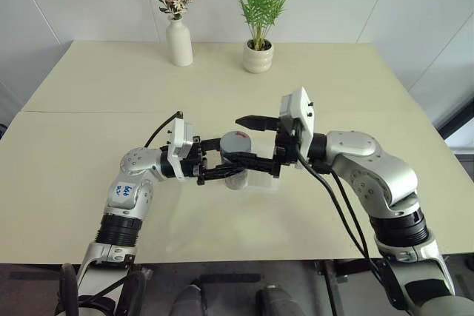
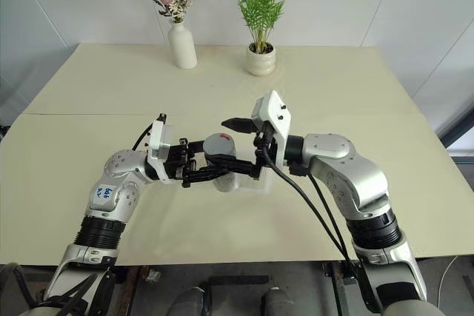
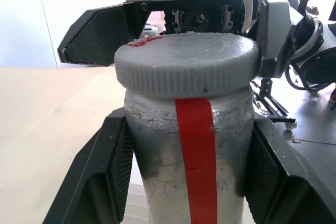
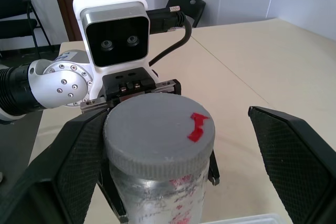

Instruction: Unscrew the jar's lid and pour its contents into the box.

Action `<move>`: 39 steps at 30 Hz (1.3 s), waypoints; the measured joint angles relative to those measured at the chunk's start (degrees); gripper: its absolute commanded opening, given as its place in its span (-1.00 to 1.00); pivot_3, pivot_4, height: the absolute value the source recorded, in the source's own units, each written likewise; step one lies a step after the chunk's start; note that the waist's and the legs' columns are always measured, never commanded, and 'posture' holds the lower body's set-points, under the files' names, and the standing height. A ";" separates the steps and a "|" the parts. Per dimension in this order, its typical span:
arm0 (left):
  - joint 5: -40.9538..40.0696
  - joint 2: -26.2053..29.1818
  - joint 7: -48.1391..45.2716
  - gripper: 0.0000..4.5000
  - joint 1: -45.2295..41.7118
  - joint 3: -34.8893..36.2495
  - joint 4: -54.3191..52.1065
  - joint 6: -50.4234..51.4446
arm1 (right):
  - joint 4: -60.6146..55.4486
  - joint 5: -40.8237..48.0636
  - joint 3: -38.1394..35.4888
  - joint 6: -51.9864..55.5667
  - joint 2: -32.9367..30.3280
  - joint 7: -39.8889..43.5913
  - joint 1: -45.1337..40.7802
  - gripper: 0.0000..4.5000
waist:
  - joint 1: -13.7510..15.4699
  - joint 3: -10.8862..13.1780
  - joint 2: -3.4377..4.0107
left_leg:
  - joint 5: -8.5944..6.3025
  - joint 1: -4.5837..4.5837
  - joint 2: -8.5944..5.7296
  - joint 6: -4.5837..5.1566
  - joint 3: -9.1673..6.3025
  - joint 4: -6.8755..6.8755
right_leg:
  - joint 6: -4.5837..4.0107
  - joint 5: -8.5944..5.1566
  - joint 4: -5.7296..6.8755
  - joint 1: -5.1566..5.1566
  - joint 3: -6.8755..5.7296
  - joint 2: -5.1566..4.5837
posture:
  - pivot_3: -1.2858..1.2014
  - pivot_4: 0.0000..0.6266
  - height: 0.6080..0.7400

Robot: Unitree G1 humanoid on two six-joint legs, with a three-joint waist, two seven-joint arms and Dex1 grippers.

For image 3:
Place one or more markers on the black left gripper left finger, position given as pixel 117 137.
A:
pixel 101 161

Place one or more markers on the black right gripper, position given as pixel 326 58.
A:
pixel 199 1

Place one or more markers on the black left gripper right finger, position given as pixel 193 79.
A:
pixel 283 171

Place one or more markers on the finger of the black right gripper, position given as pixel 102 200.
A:
pixel 99 35
pixel 275 37

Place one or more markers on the grey ribbed screw lid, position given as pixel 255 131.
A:
pixel 189 61

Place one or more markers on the translucent plastic jar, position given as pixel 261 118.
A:
pixel 162 155

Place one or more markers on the small white background object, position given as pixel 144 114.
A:
pixel 150 30

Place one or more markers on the black wheeled frame stand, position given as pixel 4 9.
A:
pixel 273 103

